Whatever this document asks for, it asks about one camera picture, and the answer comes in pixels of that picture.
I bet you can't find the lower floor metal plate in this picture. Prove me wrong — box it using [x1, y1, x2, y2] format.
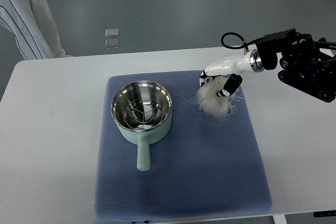
[105, 38, 119, 49]

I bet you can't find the black cable loop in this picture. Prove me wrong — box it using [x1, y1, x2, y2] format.
[220, 33, 259, 54]

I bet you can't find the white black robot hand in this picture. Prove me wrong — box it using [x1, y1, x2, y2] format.
[199, 50, 264, 97]

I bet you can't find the blue textured mat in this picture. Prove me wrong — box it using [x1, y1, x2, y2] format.
[94, 70, 272, 222]

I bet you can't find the upper floor metal plate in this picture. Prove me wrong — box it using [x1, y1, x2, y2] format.
[105, 28, 119, 38]

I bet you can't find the floor metal plate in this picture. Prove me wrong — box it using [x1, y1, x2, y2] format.
[105, 38, 119, 49]
[105, 28, 119, 38]

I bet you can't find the wire steaming rack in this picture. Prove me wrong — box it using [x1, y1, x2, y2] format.
[123, 98, 167, 131]

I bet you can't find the mint green steel pot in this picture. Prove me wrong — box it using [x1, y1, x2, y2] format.
[111, 81, 172, 172]

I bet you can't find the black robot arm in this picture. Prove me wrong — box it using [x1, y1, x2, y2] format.
[253, 29, 335, 102]

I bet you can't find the white vermicelli bundle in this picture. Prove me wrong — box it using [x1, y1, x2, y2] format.
[182, 76, 243, 121]

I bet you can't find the person in white clothes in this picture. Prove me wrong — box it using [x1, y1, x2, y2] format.
[1, 0, 69, 60]

